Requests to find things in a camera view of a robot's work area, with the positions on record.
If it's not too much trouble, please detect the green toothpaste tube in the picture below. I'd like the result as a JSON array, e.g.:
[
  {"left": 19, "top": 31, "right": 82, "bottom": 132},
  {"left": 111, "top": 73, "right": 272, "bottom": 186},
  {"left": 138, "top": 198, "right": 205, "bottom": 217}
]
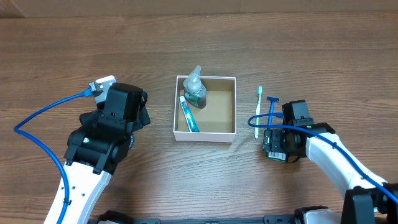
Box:
[{"left": 179, "top": 96, "right": 200, "bottom": 133}]

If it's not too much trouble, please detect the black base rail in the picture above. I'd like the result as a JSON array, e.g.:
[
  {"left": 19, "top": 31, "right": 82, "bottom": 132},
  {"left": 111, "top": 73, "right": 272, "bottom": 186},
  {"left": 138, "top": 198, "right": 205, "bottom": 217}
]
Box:
[{"left": 88, "top": 209, "right": 341, "bottom": 224}]

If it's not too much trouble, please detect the left blue cable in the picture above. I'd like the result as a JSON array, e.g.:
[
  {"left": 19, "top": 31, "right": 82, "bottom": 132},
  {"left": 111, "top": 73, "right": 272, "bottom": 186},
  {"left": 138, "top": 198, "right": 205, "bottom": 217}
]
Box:
[{"left": 14, "top": 88, "right": 94, "bottom": 224}]

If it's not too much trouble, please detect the clear soap bottle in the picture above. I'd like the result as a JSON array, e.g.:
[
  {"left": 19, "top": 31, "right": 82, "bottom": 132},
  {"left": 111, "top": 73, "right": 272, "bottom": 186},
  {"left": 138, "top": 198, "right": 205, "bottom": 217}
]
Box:
[{"left": 183, "top": 65, "right": 207, "bottom": 109}]

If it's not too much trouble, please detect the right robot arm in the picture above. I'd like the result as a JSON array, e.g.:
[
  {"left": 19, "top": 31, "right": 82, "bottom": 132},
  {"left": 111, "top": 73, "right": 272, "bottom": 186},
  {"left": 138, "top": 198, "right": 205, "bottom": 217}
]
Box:
[{"left": 262, "top": 100, "right": 397, "bottom": 223}]

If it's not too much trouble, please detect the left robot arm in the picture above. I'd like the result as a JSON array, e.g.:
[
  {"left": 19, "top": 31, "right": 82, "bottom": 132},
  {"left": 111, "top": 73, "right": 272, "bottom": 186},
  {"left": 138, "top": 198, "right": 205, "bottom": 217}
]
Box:
[{"left": 45, "top": 83, "right": 150, "bottom": 223}]

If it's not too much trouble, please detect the green white toothbrush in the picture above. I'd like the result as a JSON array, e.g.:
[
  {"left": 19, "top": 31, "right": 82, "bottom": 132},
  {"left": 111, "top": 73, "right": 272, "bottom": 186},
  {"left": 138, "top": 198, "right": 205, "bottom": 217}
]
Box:
[{"left": 254, "top": 85, "right": 262, "bottom": 139}]

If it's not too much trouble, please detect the white green sachet packet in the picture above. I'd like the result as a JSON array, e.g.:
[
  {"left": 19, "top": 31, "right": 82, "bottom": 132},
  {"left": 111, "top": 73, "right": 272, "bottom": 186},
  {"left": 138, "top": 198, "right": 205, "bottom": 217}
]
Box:
[{"left": 267, "top": 151, "right": 287, "bottom": 162}]

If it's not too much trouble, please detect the white cardboard box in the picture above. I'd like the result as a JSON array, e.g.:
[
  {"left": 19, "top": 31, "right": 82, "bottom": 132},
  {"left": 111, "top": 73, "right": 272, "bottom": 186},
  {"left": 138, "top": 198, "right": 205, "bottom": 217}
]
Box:
[{"left": 173, "top": 75, "right": 237, "bottom": 142}]

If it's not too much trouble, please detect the blue disposable razor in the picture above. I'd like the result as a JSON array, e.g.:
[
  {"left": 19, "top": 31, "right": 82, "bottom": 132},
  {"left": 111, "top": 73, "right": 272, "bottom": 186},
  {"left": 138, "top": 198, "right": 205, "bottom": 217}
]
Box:
[{"left": 267, "top": 96, "right": 279, "bottom": 126}]

